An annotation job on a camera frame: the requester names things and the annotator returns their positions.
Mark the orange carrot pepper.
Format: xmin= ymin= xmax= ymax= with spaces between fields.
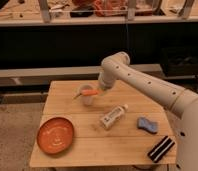
xmin=74 ymin=89 xmax=98 ymax=99

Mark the long wooden bench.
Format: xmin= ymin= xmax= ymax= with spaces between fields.
xmin=0 ymin=63 xmax=163 ymax=88

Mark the cluttered back shelf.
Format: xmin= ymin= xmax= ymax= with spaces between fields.
xmin=0 ymin=0 xmax=198 ymax=27

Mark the orange plate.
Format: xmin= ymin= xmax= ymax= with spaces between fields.
xmin=37 ymin=117 xmax=74 ymax=154

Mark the wooden table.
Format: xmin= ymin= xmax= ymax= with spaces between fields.
xmin=30 ymin=81 xmax=175 ymax=167

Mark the translucent ceramic cup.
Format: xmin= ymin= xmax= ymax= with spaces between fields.
xmin=78 ymin=84 xmax=95 ymax=106

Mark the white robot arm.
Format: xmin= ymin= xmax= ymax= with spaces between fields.
xmin=98 ymin=52 xmax=198 ymax=171

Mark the black white striped block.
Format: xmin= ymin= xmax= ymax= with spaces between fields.
xmin=147 ymin=136 xmax=175 ymax=163

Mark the white tube bottle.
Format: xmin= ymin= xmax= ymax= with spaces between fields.
xmin=100 ymin=104 xmax=128 ymax=130

